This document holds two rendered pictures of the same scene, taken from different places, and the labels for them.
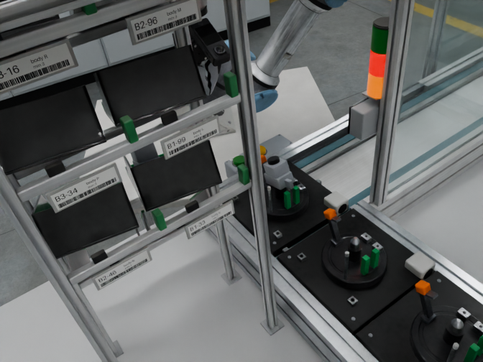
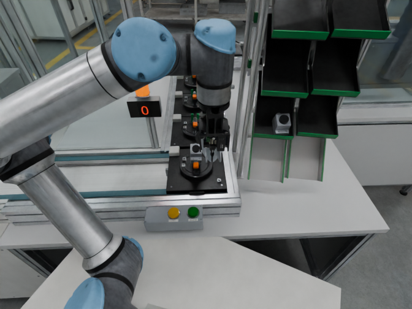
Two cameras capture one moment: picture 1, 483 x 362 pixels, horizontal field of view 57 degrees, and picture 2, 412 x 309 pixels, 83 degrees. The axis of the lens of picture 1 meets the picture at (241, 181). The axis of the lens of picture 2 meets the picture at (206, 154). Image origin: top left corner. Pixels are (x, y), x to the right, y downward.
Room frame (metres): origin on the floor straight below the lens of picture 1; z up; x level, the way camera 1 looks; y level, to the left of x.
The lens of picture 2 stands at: (1.42, 0.24, 1.71)
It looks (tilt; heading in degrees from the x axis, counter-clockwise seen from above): 44 degrees down; 206
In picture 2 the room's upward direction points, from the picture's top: straight up
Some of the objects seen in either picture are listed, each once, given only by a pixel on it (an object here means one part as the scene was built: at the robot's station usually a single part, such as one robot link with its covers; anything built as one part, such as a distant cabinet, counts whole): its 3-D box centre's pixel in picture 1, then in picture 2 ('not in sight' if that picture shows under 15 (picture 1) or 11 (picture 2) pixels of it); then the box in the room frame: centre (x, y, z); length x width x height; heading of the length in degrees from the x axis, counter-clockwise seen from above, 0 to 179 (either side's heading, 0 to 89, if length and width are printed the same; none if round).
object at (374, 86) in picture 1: (379, 82); (141, 87); (0.82, -0.32, 1.29); 0.05 x 0.05 x 0.05
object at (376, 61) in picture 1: (382, 60); not in sight; (0.82, -0.32, 1.34); 0.05 x 0.05 x 0.05
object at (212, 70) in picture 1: (208, 73); (206, 154); (1.01, 0.04, 1.26); 0.06 x 0.03 x 0.09; 29
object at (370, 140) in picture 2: not in sight; (349, 135); (-0.51, 0.65, 0.43); 1.11 x 0.68 x 0.86; 119
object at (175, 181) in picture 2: (282, 203); (196, 168); (0.83, -0.10, 0.96); 0.24 x 0.24 x 0.02; 29
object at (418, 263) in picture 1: (354, 250); (195, 123); (0.61, -0.22, 1.01); 0.24 x 0.24 x 0.13; 29
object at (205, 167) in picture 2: (281, 198); (196, 165); (0.83, -0.10, 0.98); 0.14 x 0.14 x 0.02
